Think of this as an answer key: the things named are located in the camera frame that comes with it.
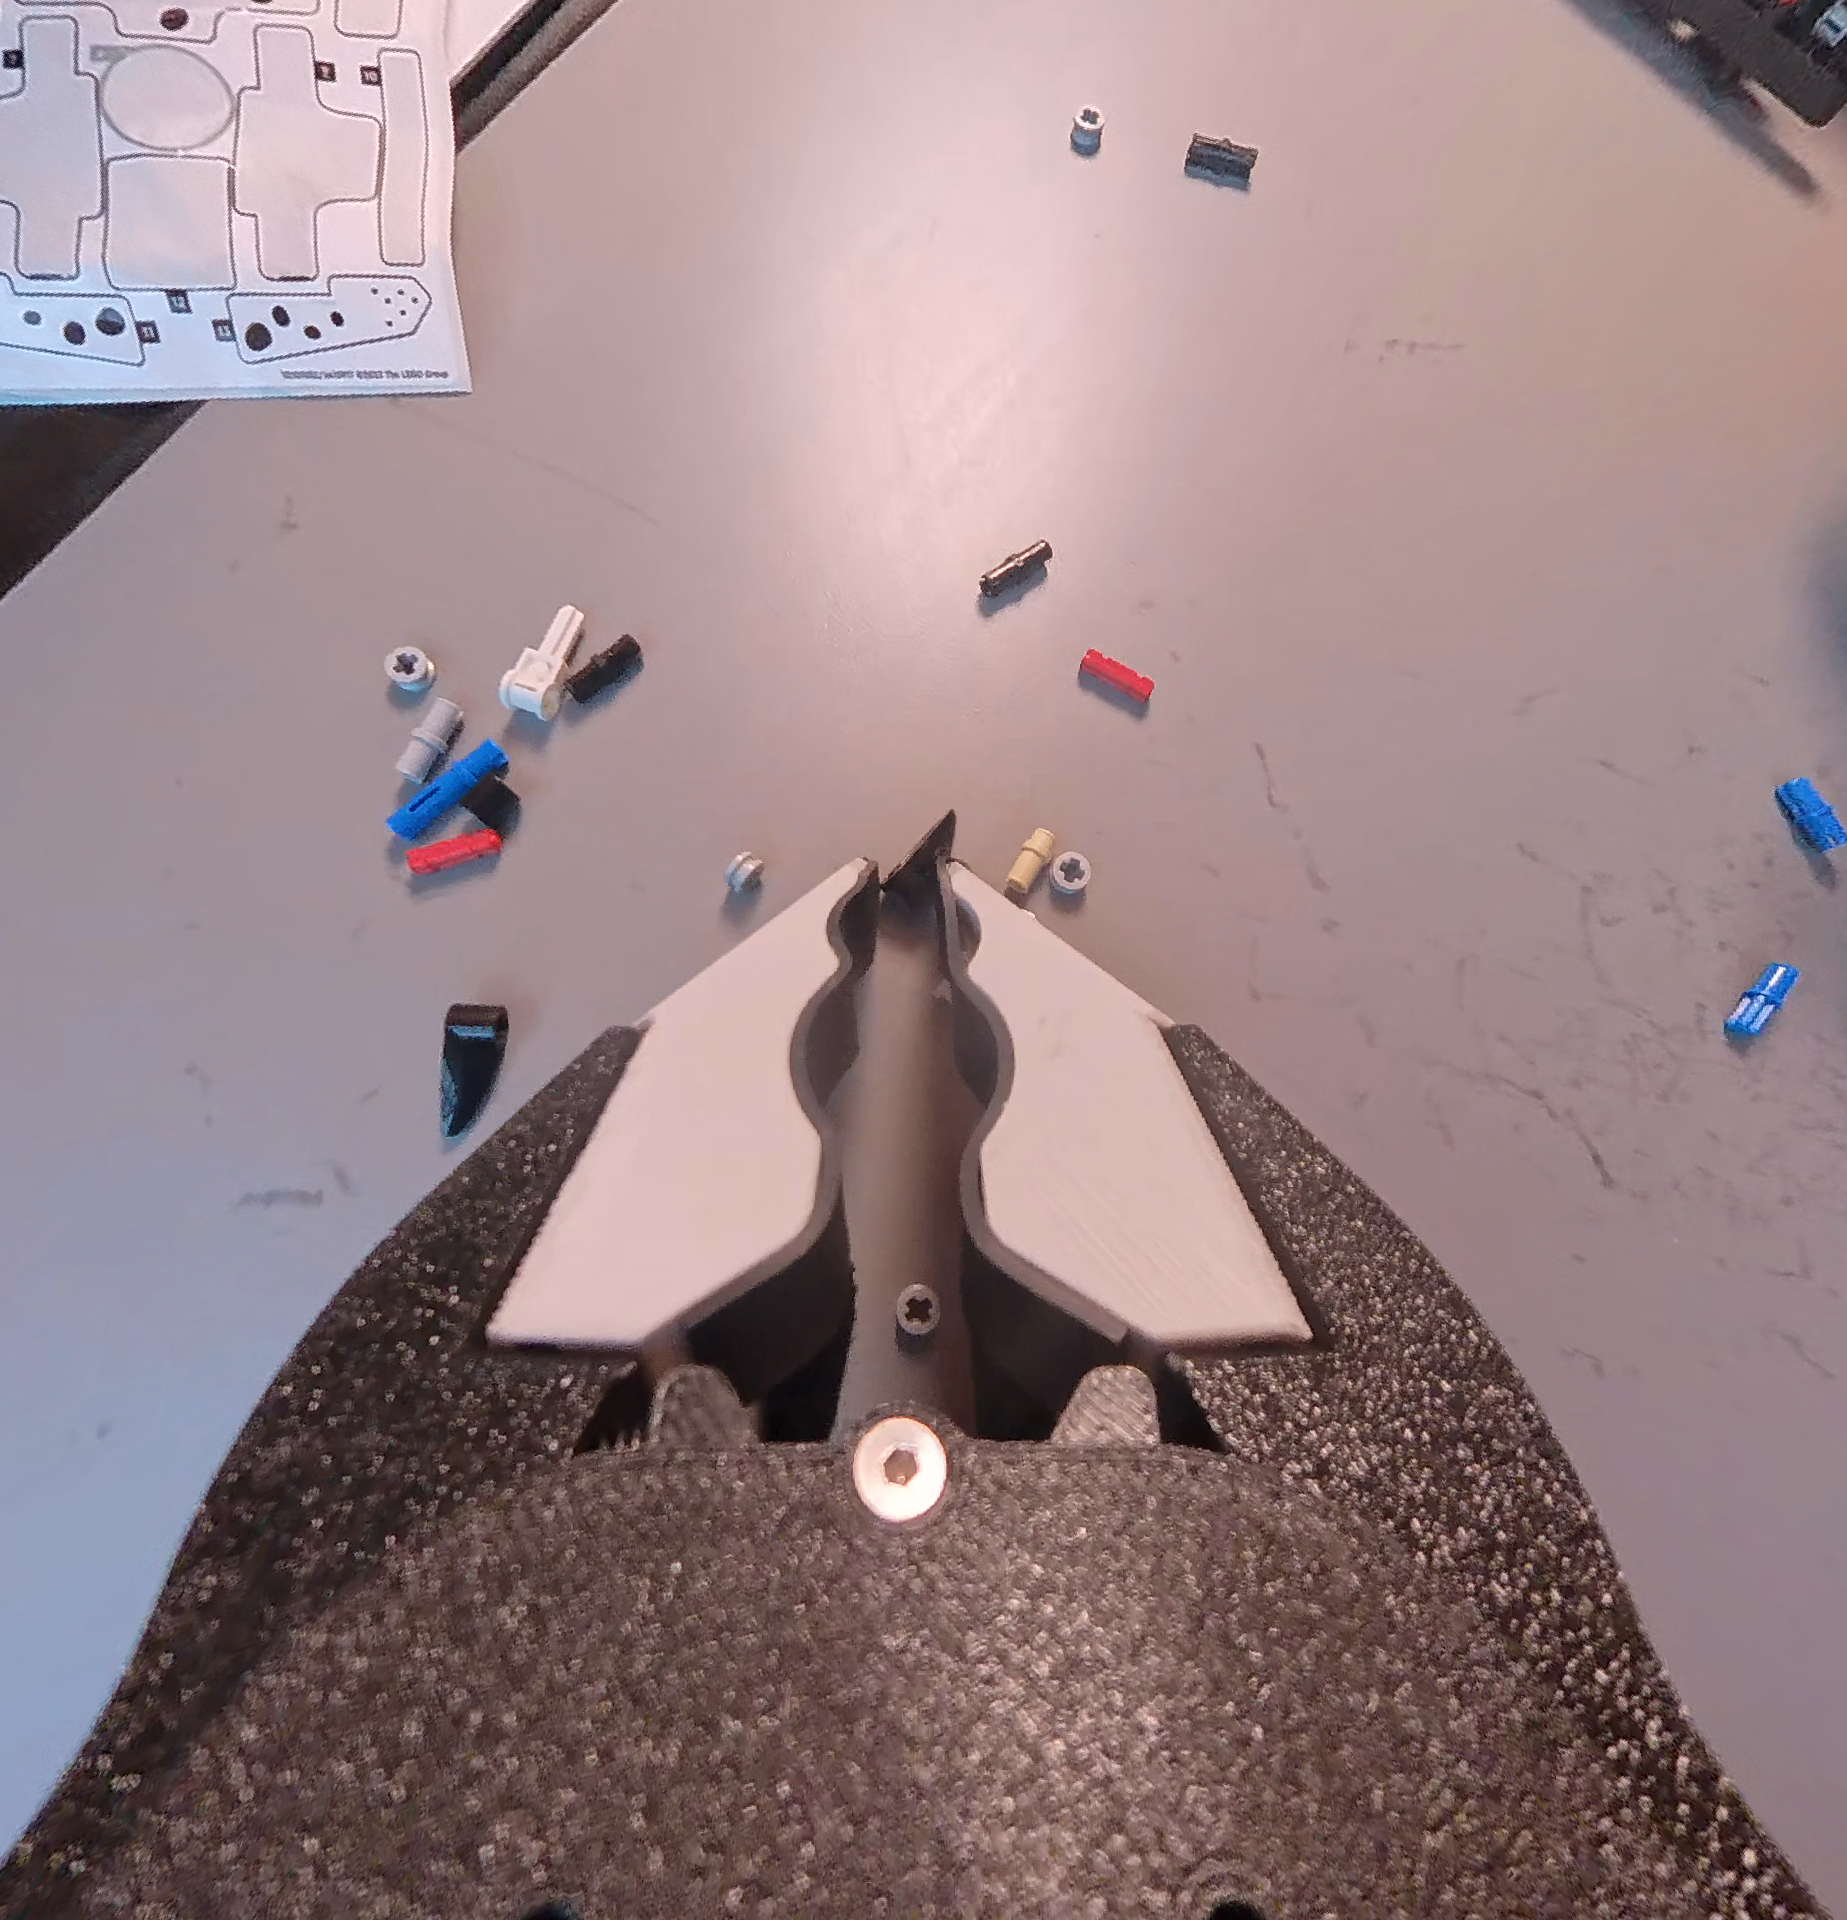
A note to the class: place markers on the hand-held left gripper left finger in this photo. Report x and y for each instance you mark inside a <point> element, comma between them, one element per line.
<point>670,1185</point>

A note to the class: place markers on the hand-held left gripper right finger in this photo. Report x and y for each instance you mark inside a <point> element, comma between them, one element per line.
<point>1150,1185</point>

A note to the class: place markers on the black lego tooth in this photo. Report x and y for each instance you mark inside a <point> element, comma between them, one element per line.
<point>924,872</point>
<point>470,1057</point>

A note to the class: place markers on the white lego truck model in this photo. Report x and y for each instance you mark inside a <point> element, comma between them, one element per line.
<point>1764,47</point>

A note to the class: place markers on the light grey lego bush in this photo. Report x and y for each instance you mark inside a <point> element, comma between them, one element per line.
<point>411,665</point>
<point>918,1308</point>
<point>1089,127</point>
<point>742,874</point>
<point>1071,872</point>

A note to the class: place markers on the tan lego pin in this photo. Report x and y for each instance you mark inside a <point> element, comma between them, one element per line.
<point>1031,863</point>

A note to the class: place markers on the small red black lego piece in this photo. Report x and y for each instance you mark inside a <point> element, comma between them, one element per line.
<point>455,852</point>

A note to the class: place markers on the light grey lego pin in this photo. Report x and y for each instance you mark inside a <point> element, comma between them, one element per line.
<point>432,738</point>

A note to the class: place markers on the red lego axle pin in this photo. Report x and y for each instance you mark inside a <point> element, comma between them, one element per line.
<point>1118,675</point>

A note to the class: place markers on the short black lego pin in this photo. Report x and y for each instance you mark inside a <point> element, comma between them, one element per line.
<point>606,668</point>
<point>1220,158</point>

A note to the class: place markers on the black lego connector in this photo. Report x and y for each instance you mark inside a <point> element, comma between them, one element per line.
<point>1017,567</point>

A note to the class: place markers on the white sticker sheet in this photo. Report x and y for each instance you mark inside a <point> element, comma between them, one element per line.
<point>189,197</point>

